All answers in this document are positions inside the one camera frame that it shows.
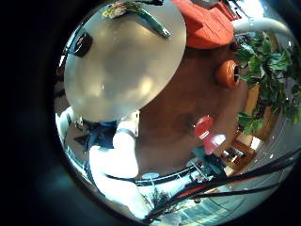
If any dark vase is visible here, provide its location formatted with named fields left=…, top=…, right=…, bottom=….
left=72, top=32, right=94, bottom=58

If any person in blue clothes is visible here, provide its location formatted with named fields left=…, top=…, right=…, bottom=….
left=82, top=121, right=119, bottom=151

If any red and pink stool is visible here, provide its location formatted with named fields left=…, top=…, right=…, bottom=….
left=193, top=115, right=228, bottom=155

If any orange plant pot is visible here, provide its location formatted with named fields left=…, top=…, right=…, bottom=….
left=214, top=59, right=242, bottom=90

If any wooden cabinet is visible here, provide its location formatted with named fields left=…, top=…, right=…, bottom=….
left=221, top=138, right=257, bottom=175

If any orange sofa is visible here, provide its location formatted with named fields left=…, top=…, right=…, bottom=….
left=171, top=0, right=243, bottom=50

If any green leafy plant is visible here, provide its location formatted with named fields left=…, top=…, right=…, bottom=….
left=234, top=30, right=301, bottom=136

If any red cable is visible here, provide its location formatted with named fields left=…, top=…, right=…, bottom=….
left=177, top=175, right=267, bottom=200

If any black cable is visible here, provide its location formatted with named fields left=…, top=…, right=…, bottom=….
left=144, top=150, right=301, bottom=222
left=186, top=182, right=281, bottom=200

